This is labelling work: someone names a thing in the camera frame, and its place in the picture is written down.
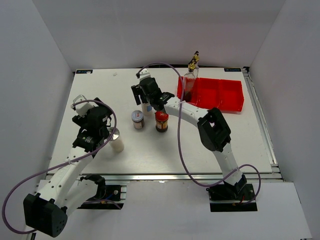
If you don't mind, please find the blue label spice shaker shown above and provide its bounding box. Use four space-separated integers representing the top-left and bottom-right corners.
140 96 153 117

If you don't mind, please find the silver lid white shaker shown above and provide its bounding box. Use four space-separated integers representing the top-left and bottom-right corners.
109 128 125 153

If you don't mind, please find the red lid sauce jar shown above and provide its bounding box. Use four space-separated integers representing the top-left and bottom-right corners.
155 111 169 133

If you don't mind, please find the glass bottle with dark sauce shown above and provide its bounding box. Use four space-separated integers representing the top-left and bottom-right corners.
183 62 197 102

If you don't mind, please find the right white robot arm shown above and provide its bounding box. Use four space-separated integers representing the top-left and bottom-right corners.
131 74 247 200

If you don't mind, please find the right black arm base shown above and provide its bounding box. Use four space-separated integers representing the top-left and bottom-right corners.
206 183 255 203

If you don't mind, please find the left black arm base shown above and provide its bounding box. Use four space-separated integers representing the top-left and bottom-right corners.
78 174 127 210

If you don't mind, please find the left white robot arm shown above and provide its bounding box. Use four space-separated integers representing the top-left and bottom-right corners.
23 99 116 238

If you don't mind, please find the small white lid jar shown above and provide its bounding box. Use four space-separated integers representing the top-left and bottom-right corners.
131 110 145 130

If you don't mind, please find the empty glass oil bottle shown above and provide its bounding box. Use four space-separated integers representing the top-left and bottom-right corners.
192 51 200 78

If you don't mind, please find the red plastic organizer bin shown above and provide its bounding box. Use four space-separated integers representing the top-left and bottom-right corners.
176 77 245 112

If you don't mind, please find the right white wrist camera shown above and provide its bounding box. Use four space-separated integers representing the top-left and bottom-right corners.
136 68 151 82

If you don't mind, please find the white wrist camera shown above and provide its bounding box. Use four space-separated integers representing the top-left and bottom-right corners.
136 68 151 82
70 94 94 118

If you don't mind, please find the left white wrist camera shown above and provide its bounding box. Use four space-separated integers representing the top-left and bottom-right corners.
70 94 94 118

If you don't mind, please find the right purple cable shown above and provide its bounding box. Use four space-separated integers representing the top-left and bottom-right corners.
136 61 262 206

